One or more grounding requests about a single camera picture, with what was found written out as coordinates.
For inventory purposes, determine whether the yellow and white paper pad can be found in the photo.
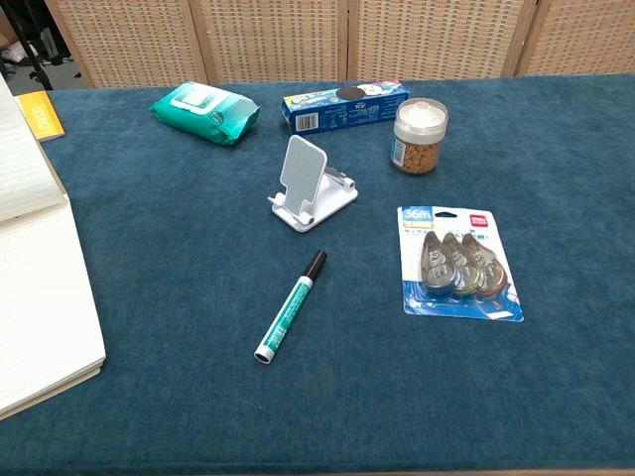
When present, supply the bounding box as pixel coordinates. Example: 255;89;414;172
14;90;66;144

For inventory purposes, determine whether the black tripod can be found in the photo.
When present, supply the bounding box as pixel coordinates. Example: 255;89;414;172
0;0;57;92

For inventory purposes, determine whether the cream spiral notebook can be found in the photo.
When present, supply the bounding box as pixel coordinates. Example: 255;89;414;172
0;72;108;422

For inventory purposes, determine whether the blue cookie box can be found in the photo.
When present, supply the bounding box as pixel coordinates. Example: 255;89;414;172
281;79;413;137

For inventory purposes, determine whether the green wet wipes pack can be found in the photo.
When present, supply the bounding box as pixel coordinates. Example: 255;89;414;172
149;81;262;147

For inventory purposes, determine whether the clear snack jar white lid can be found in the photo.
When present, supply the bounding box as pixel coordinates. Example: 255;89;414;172
388;96;450;177

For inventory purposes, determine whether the correction tape blister pack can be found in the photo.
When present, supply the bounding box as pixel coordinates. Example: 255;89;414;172
396;204;526;324

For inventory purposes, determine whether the wicker screen panel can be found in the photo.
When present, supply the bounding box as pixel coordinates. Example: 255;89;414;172
346;0;540;82
514;0;635;78
190;0;350;86
44;0;208;90

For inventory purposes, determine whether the teal table cloth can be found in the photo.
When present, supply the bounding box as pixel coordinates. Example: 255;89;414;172
0;73;635;473

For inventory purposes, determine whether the white folding phone stand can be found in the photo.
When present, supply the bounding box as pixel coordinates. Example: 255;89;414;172
267;134;360;235

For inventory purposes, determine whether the green marker pen black cap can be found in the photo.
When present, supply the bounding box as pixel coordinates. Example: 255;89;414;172
253;248;329;365

